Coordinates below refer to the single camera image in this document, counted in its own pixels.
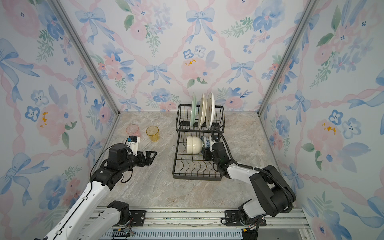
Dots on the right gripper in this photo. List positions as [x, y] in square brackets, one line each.
[206, 154]

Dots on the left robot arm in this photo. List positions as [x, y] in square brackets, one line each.
[121, 158]

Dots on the pink glass cup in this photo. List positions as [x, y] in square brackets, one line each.
[133, 130]

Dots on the white floral plate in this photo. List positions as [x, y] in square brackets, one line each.
[210, 110]

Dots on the cream ribbed bowl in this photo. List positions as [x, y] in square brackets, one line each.
[194, 145]

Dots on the cream plate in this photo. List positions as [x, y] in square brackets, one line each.
[202, 110]

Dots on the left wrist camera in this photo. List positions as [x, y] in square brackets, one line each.
[132, 142]

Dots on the black wire dish rack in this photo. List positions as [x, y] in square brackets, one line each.
[193, 155]

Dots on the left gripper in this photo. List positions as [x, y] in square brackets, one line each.
[148, 160]

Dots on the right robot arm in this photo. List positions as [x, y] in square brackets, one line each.
[273, 195]

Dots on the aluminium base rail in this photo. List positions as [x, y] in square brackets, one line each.
[185, 224]

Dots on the green plate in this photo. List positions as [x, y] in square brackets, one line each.
[193, 110]

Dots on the white blue floral bowl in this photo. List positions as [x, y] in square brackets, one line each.
[206, 145]

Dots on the yellow glass cup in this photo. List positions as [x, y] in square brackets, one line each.
[153, 133]

